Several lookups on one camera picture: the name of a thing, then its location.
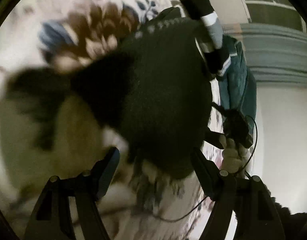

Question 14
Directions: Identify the window with white frame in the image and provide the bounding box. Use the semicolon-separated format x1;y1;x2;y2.
243;0;307;33

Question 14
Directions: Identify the folded black grey striped garment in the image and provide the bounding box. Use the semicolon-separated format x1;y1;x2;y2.
180;0;231;77

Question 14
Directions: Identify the floral bed quilt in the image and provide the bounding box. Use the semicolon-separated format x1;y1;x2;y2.
0;0;238;240

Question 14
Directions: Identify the dark teal folded blanket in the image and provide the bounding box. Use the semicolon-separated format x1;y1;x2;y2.
218;35;256;134

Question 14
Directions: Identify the right grey-green curtain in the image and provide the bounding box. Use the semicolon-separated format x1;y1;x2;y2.
223;23;307;88

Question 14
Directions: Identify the thin black cable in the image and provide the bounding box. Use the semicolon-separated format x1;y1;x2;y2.
153;114;259;223

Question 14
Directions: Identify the dark striped long-sleeve sweater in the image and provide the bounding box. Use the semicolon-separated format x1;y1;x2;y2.
11;7;213;179

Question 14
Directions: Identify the person's right hand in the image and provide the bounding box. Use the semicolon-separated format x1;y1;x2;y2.
220;135;251;177

